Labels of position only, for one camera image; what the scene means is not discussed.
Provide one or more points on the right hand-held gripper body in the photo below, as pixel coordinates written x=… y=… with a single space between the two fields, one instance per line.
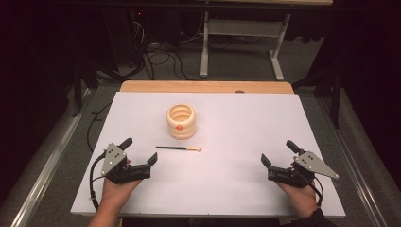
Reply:
x=310 y=165

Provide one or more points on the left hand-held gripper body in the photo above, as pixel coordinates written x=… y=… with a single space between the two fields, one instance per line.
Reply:
x=113 y=164

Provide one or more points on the cream ribbed brush pot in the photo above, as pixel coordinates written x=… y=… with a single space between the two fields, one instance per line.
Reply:
x=181 y=130

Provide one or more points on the person's left hand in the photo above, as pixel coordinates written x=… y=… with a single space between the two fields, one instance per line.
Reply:
x=115 y=194

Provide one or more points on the person's right hand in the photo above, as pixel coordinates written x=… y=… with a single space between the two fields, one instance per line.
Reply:
x=302 y=200

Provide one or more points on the white table board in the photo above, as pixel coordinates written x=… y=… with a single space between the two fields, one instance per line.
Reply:
x=227 y=126

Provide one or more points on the black metal stand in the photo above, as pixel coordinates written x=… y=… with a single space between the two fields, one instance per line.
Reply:
x=335 y=94
x=77 y=91

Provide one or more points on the wooden table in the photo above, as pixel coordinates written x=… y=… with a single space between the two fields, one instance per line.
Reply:
x=205 y=86

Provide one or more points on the dark computer tower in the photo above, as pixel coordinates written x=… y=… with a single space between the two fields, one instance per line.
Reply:
x=123 y=34

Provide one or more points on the aluminium floor rail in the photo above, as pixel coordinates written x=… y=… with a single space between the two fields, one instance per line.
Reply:
x=356 y=157
x=44 y=170

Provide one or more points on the white metal desk frame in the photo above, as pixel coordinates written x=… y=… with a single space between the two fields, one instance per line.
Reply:
x=242 y=27

